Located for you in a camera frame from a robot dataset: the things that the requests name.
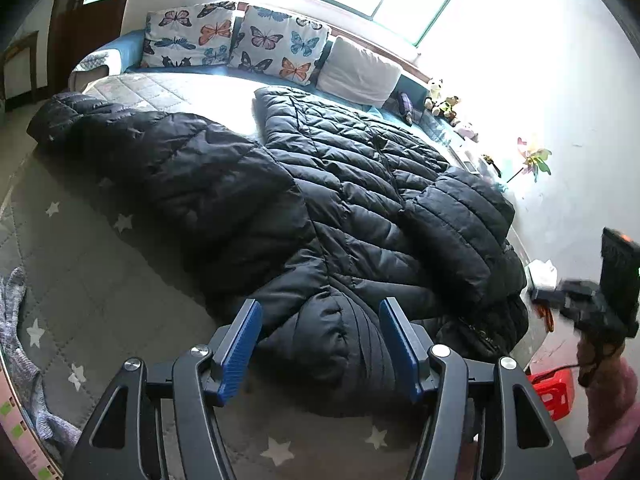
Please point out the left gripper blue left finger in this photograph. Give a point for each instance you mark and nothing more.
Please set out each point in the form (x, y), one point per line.
(123, 438)

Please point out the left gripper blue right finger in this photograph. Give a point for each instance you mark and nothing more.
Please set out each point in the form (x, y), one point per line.
(517, 439)

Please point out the black puffer down jacket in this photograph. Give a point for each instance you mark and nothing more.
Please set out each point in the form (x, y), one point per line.
(328, 213)

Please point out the grey knitted cloth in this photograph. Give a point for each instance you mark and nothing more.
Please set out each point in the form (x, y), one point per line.
(58, 436)

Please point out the red plastic stool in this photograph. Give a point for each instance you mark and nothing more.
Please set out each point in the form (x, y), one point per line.
(557, 391)

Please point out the orange scissors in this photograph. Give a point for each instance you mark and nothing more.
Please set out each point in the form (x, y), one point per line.
(545, 313)

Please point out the white pink plastic bag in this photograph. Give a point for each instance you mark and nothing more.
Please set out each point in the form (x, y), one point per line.
(542, 274)

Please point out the colourful pinwheel toy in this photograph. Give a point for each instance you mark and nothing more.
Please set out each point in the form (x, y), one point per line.
(535, 160)

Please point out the grey star-pattern mattress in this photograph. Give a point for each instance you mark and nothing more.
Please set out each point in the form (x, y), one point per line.
(105, 280)

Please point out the brown bear plush toy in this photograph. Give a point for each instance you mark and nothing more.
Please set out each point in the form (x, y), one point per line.
(447, 110)

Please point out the panda plush toy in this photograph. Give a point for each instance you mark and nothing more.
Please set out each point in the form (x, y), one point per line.
(434, 102)

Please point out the purple small item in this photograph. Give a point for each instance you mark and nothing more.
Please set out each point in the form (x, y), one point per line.
(405, 108)

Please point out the plain white pillow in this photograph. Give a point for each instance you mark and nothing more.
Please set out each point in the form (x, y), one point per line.
(357, 74)

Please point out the left butterfly pillow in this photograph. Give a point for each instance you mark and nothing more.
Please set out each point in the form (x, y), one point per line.
(185, 36)

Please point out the butterfly pillow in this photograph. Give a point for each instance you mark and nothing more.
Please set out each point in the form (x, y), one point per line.
(185, 36)
(278, 44)

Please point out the right butterfly pillow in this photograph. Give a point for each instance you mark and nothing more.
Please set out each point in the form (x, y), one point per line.
(278, 44)

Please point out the dark brown wooden door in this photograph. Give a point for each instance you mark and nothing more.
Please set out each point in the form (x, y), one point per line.
(78, 27)

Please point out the blue bed frame cushion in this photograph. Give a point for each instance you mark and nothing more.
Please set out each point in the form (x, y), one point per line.
(109, 71)

